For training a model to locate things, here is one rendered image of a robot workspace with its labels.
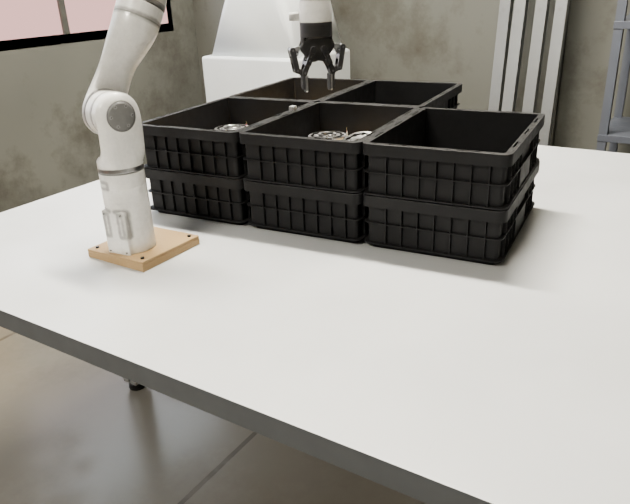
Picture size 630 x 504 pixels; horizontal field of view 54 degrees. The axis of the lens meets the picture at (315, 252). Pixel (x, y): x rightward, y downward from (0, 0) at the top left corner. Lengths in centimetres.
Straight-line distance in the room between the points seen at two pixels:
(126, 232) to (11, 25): 246
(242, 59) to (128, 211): 221
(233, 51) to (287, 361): 271
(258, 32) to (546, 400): 278
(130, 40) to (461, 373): 88
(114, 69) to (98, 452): 113
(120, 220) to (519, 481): 91
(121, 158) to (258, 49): 219
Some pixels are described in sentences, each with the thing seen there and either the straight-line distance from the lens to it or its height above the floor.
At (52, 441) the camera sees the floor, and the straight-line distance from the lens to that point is 210.
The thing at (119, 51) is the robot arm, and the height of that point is 112.
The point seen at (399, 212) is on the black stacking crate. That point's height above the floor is 79.
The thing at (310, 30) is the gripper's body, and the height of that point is 113.
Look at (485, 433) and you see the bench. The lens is 85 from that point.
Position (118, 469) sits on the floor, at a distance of 193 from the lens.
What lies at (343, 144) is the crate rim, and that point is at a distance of 129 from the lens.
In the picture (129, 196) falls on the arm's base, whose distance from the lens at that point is 133.
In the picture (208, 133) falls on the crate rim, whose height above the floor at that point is 92.
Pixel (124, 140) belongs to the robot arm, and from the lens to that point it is 130.
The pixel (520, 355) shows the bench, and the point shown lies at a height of 70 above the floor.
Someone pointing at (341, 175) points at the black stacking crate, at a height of 85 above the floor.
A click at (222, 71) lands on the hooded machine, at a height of 80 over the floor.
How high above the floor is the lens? 123
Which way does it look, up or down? 24 degrees down
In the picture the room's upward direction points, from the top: 2 degrees counter-clockwise
